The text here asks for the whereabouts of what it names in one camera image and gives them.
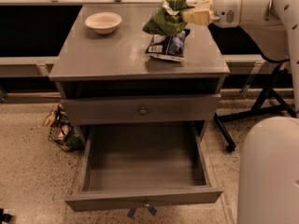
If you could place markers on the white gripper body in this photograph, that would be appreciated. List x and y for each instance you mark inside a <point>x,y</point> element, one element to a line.
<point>226,12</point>

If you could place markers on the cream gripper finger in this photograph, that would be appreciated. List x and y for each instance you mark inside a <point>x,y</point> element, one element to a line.
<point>205,4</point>
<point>198,17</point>

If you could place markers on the green jalapeno chip bag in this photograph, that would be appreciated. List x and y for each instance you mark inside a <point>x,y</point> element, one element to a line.
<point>167,19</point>

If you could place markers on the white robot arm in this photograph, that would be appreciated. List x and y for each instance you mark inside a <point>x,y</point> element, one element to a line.
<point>268,190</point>

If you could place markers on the blue white chip bag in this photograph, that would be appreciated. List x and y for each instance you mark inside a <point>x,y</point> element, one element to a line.
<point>168,47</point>

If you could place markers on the round brass drawer knob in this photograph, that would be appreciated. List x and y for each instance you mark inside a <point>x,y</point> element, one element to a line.
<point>142,111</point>

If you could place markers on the grey wooden drawer cabinet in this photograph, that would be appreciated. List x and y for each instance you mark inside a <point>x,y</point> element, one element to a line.
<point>91,65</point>

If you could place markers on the closed grey upper drawer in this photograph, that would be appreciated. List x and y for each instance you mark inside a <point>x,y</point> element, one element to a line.
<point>88,111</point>

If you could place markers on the open grey lower drawer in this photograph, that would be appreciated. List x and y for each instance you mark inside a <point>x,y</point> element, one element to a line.
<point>145,165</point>

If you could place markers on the white ceramic bowl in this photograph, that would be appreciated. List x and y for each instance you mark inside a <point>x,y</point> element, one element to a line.
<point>103,23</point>

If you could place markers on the blue tape strips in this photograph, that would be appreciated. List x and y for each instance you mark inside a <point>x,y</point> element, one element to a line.
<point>152,210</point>

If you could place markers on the wire basket with snacks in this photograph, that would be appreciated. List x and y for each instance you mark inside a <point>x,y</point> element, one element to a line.
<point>62,133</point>

